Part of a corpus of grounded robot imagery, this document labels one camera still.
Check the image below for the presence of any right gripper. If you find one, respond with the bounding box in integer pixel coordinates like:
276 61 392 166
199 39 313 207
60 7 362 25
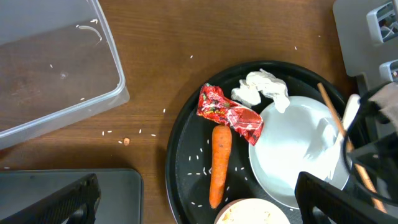
342 82 397 195

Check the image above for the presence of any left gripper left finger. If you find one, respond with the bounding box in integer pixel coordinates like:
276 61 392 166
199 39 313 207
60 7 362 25
1 173 101 224

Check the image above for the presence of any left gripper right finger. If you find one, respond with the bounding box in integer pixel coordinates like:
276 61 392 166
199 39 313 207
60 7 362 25
295 172 397 224

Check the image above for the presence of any wooden chopstick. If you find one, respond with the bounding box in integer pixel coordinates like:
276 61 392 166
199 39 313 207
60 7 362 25
317 83 387 213

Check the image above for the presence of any grey dishwasher rack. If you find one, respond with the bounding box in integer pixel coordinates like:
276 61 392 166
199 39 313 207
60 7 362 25
333 0 397 90

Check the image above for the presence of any white plastic fork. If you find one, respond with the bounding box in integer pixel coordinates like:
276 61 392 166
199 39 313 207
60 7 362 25
325 94 361 180

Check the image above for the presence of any black rectangular tray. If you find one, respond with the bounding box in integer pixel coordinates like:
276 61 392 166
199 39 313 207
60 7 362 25
1 169 144 223

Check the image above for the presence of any pale blue plate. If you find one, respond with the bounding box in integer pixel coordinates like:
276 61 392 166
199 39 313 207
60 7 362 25
249 96 349 209

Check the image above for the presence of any pink bowl with food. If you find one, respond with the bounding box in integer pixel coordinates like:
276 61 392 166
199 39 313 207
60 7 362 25
214 198 290 224

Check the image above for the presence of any orange carrot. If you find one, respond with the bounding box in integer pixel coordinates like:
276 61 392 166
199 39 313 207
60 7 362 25
209 125 232 209

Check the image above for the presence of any crumpled white tissue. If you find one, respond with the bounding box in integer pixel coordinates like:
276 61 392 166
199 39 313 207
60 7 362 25
231 69 290 113

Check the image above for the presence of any round black serving tray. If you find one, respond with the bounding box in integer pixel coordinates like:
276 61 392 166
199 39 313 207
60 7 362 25
165 61 345 223

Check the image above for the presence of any red snack wrapper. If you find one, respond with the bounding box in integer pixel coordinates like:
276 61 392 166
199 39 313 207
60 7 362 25
197 83 264 146

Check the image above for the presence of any clear plastic bin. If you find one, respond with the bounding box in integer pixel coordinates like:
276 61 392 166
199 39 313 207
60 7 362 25
1 0 129 149

